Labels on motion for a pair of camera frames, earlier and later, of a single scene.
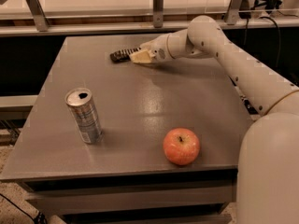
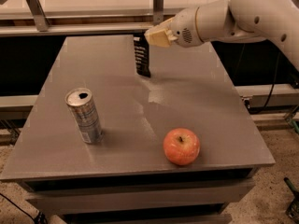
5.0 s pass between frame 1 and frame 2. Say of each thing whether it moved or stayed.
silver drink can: stayed
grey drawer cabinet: stayed
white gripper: moved
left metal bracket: stayed
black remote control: moved
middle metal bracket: stayed
